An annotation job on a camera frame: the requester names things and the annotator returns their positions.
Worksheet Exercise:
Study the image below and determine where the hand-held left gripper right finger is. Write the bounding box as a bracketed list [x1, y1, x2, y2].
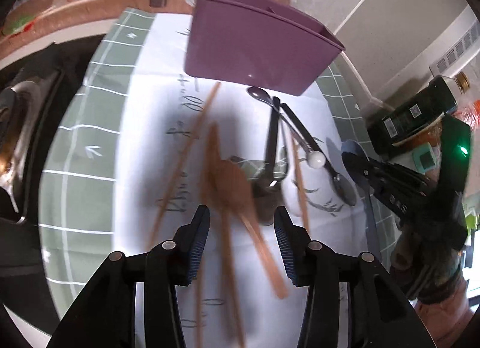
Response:
[274, 207, 436, 348]

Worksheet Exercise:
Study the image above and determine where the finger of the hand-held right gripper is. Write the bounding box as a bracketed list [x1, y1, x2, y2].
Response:
[341, 140, 399, 199]

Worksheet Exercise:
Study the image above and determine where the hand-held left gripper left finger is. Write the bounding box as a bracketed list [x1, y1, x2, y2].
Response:
[47, 205, 211, 348]

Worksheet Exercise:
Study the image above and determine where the metal spoon with black handle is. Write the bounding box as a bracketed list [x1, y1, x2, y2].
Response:
[280, 103, 357, 207]
[253, 96, 287, 227]

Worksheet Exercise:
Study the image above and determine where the white round-tipped spoon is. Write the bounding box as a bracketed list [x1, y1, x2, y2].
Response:
[305, 149, 327, 170]

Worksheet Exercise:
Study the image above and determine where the wooden chopstick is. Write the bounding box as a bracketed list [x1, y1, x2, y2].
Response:
[194, 123, 226, 348]
[219, 213, 246, 348]
[148, 82, 222, 249]

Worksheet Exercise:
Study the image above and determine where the wooden spoon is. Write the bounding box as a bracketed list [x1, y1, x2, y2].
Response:
[204, 157, 289, 300]

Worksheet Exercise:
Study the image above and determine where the metal spoon white tip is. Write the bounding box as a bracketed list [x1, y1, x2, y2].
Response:
[247, 86, 301, 135]

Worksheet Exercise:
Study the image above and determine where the purple utensil holder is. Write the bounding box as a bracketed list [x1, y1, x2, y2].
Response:
[184, 0, 346, 97]

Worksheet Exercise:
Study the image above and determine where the person's right forearm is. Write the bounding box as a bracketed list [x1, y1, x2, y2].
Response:
[390, 217, 472, 348]

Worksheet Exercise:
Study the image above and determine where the teal kitchen timer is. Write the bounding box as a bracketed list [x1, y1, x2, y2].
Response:
[412, 145, 436, 173]

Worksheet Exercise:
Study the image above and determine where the red snack bag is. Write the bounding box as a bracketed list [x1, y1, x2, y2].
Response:
[455, 99, 480, 135]

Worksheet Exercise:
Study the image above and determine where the green grid mat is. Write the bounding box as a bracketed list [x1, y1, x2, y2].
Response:
[37, 7, 381, 296]

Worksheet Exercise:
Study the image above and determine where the white paper sheet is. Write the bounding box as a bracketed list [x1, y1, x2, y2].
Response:
[112, 13, 376, 348]

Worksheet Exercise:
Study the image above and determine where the white wall vent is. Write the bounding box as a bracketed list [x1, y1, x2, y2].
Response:
[429, 20, 480, 75]

